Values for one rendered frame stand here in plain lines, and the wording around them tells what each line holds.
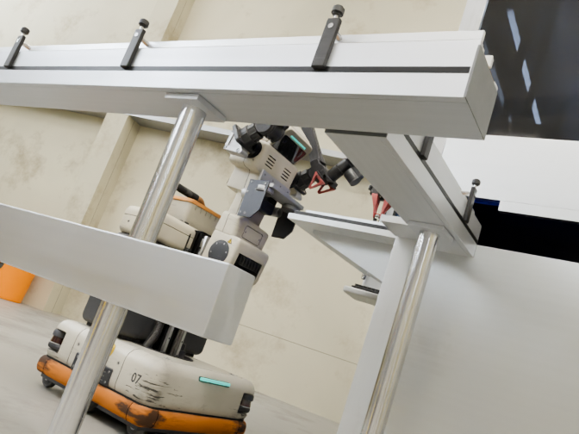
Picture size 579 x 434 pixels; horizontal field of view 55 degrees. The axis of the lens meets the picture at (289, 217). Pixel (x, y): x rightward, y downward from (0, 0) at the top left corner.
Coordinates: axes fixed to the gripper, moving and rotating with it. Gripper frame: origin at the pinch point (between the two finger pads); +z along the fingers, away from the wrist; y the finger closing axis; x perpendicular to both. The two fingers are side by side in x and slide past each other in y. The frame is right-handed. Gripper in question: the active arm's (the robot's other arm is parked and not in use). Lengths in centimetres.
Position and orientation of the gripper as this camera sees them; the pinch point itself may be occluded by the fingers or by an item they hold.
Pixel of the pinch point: (377, 216)
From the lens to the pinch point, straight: 186.8
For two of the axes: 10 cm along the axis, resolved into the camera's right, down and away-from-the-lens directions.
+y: 9.1, 2.2, -3.4
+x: 2.6, 3.2, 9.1
